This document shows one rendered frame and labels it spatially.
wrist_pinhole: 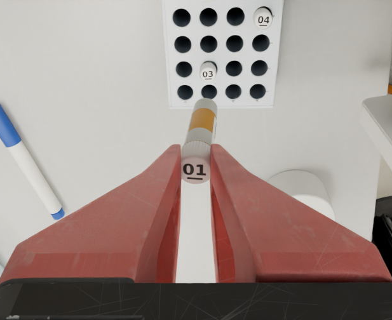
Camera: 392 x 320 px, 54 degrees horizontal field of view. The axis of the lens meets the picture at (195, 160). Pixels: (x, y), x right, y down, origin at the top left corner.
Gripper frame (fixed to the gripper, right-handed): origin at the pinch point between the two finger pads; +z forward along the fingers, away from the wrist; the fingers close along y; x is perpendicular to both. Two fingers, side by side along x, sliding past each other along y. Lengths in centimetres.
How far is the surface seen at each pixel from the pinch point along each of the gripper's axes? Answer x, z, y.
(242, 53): 2.6, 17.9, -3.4
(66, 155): 14.6, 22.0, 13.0
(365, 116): 5.7, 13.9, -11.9
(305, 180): 15.9, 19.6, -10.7
